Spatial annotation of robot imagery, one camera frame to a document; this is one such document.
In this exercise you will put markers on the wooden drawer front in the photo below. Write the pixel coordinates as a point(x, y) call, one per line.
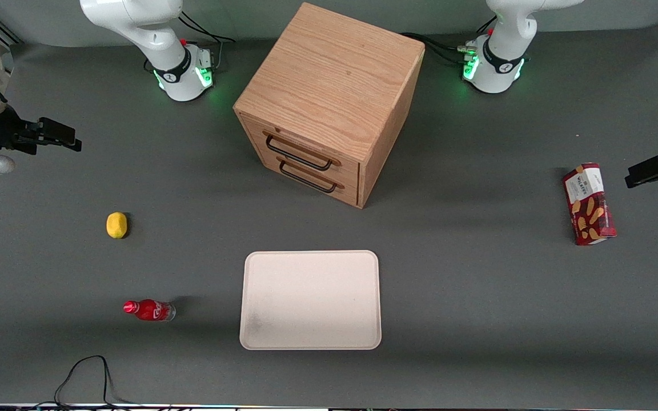
point(349, 194)
point(349, 171)

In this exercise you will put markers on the yellow lemon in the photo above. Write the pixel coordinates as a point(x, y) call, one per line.
point(116, 225)

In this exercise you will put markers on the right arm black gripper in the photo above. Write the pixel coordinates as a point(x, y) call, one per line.
point(2, 130)

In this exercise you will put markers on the aluminium frame rail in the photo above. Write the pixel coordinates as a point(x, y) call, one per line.
point(8, 34)

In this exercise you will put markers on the red coke bottle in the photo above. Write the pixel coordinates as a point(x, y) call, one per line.
point(152, 310)

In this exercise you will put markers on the white Franka left arm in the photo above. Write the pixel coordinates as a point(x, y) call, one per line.
point(506, 34)

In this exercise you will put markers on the red shortbread cookie box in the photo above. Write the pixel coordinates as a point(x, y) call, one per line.
point(589, 205)

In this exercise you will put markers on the white Franka right arm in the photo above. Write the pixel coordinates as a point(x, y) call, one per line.
point(152, 28)

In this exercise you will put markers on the wooden two-drawer cabinet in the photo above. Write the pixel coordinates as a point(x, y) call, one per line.
point(329, 74)

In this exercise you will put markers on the beige plastic tray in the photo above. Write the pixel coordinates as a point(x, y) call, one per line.
point(312, 299)

